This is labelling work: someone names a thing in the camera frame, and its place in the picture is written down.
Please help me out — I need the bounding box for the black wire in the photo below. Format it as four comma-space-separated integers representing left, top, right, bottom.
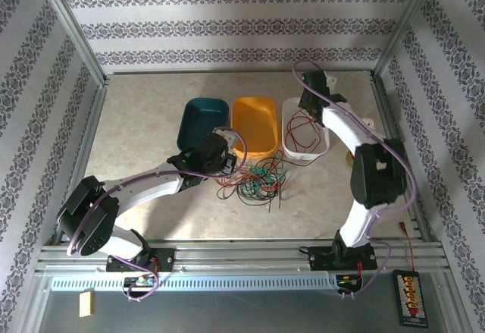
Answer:
216, 181, 266, 207

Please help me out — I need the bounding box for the green wire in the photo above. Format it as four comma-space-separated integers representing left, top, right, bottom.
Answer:
261, 169, 287, 207
242, 165, 289, 197

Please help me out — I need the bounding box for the pile of wires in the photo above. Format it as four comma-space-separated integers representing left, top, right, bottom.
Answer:
264, 149, 318, 169
234, 181, 283, 212

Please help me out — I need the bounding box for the dark teal plastic bin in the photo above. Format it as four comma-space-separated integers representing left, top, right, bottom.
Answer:
177, 97, 231, 152

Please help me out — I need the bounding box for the orange plastic bin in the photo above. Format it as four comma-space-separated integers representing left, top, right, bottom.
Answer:
230, 96, 280, 159

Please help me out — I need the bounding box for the white plastic bin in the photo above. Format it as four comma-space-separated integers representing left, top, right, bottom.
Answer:
281, 96, 330, 162

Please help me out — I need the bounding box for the yellow green terminal connector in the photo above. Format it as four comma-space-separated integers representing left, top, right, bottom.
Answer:
124, 275, 155, 288

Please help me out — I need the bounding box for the grey metal sheet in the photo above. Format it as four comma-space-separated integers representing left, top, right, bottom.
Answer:
36, 272, 450, 333

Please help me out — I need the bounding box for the black connector with green light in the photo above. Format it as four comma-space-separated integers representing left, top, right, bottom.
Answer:
336, 274, 364, 289

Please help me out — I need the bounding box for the cream wooden block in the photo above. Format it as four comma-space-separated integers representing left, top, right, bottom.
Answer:
79, 291, 95, 317

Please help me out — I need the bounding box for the black board with orange buttons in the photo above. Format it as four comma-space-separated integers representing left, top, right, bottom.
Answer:
393, 269, 430, 327

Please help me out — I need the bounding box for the aluminium side rail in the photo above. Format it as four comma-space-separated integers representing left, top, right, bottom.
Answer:
369, 74, 433, 243
52, 82, 109, 245

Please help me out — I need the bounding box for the aluminium back rail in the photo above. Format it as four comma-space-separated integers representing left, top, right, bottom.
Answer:
105, 69, 374, 77

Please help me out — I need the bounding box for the aluminium front rail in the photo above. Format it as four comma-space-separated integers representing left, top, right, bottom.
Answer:
36, 240, 452, 273

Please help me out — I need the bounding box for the aluminium frame post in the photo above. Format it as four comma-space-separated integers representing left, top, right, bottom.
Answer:
373, 0, 444, 82
33, 0, 109, 87

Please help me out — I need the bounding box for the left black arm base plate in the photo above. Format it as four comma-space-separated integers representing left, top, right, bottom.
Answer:
105, 247, 177, 273

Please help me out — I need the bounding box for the white slotted cable duct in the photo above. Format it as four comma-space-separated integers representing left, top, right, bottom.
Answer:
50, 274, 340, 293

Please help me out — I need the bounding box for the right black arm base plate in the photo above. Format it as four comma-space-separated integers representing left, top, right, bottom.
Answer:
308, 245, 379, 272

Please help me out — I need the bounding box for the thin red lead wire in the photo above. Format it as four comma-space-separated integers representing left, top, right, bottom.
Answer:
398, 221, 416, 272

